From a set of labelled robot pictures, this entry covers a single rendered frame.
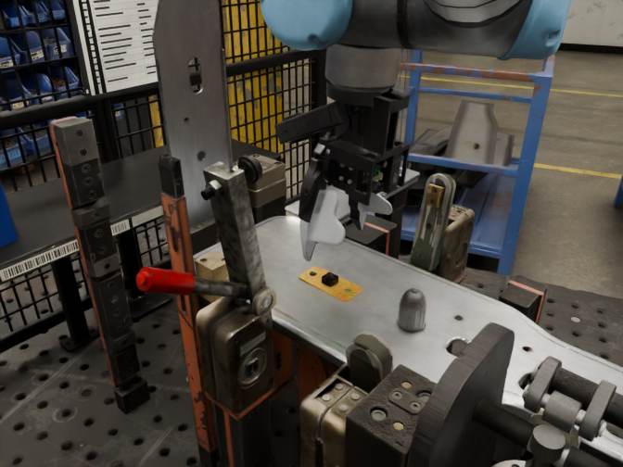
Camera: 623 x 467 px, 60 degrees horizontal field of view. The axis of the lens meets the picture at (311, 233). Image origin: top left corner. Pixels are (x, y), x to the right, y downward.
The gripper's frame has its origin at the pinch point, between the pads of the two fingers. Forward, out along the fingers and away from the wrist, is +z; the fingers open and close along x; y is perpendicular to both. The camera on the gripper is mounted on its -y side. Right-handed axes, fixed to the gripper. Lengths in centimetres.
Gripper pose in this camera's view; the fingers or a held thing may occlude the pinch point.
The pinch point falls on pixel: (330, 236)
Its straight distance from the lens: 68.5
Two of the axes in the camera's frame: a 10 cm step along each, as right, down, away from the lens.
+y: 7.5, 3.8, -5.4
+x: 6.6, -3.6, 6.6
